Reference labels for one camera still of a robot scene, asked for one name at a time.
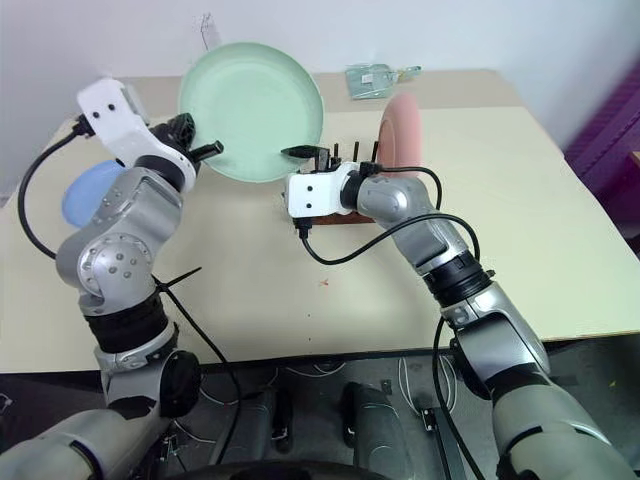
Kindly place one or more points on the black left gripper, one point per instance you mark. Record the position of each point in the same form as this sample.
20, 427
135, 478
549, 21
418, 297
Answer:
181, 131

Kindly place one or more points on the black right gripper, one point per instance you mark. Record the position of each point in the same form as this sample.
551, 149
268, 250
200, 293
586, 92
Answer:
322, 160

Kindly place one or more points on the green plate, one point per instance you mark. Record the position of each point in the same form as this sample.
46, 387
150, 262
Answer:
250, 100

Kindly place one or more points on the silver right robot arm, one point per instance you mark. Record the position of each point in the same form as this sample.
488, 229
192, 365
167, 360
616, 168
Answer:
500, 340

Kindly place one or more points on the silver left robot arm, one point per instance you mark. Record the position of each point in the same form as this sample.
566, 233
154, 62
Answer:
125, 210

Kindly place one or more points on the wooden dish rack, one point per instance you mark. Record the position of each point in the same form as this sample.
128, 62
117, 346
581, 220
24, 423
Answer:
345, 218

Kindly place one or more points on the clear plastic packet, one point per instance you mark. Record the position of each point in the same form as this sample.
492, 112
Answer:
372, 80

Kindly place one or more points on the pink plate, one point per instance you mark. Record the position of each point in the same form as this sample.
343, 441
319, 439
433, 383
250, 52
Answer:
400, 130

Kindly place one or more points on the blue plate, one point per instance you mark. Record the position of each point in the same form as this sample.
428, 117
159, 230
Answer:
87, 192

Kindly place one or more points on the black zip tie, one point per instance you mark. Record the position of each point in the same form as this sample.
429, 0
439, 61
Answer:
182, 277

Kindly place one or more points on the dark grey rounded shape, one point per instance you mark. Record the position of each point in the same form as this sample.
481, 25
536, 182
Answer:
255, 425
380, 425

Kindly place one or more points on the purple fabric object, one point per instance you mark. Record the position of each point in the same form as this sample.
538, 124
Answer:
610, 140

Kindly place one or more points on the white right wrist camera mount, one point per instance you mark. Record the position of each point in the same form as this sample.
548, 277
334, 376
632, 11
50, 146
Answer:
320, 195

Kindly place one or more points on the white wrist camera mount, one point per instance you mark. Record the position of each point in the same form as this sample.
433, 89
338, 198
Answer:
120, 130
320, 195

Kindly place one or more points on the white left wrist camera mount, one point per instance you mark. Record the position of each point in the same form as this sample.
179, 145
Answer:
120, 130

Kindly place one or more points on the small black bracket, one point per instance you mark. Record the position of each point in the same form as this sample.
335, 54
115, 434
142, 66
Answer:
427, 419

